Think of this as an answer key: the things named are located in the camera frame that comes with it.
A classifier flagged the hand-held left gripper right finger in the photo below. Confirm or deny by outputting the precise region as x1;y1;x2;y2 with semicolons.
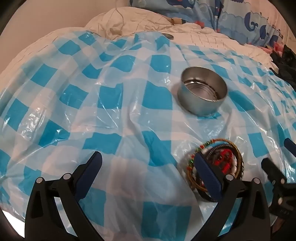
194;153;271;241

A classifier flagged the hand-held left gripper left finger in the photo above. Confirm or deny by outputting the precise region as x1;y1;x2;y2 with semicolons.
25;151;103;241

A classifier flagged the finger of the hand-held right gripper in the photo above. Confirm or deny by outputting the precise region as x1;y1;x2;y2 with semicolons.
284;138;296;159
261;158;296;219

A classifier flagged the pile of bead bracelets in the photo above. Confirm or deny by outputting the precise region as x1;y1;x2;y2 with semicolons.
184;138;244;202

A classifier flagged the round silver tin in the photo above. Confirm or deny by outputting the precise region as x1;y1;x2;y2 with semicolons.
177;66;228;116

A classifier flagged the blue checkered plastic sheet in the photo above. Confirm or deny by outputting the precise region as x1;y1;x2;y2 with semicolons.
0;31;296;241

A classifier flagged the dark clothes pile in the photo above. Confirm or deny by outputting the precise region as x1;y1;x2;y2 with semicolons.
270;44;296;81

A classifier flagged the pink cloth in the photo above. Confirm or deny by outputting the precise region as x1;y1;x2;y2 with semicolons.
261;43;284;53

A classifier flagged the whale print curtain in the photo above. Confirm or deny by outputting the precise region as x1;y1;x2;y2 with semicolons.
128;0;287;45

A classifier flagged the white quilt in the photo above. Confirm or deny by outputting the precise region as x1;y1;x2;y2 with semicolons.
0;6;280;78

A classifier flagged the white charging cable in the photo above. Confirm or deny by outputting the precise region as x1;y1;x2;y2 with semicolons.
114;7;126;36

